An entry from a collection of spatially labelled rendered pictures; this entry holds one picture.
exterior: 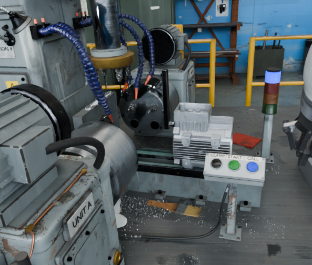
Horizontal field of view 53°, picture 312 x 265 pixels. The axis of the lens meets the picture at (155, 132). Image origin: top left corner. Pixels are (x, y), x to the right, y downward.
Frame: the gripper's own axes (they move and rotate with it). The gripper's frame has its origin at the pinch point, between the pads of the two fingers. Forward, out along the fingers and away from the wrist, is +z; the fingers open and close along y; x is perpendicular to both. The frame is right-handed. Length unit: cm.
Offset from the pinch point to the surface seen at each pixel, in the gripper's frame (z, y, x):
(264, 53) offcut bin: 347, -2, -366
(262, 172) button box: 10.4, 8.9, 1.3
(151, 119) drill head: 42, 56, -33
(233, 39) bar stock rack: 338, 53, -391
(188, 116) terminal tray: 16.4, 33.9, -19.3
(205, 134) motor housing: 20.8, 27.5, -15.2
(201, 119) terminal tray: 17.0, 29.1, -19.0
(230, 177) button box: 10.9, 17.3, 3.6
